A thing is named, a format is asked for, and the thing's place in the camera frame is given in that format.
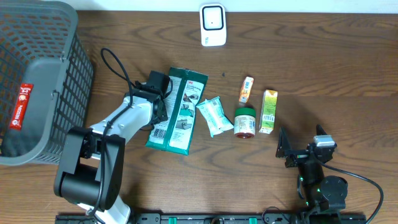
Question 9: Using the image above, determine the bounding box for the green 3M package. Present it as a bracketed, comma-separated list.
[146, 67, 208, 156]

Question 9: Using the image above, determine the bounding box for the white jar green lid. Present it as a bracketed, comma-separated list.
[234, 107, 256, 139]

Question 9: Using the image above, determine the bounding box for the green yellow juice carton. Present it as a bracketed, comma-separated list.
[259, 90, 278, 134]

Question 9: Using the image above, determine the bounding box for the mint green wipes pack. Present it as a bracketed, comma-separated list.
[197, 96, 233, 138]

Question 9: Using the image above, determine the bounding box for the small orange box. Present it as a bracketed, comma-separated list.
[238, 77, 254, 103]

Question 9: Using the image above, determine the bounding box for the red sachet packet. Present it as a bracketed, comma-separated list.
[9, 83, 34, 131]

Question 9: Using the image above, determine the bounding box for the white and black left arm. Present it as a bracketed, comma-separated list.
[54, 79, 174, 223]

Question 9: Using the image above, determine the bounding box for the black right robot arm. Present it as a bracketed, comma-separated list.
[275, 124, 348, 224]

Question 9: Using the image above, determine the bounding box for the white barcode scanner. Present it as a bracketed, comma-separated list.
[200, 3, 227, 47]

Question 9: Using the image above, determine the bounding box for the dark grey plastic mesh basket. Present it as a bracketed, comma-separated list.
[1, 1, 94, 166]

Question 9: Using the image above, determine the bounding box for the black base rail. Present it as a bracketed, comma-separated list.
[55, 212, 368, 224]

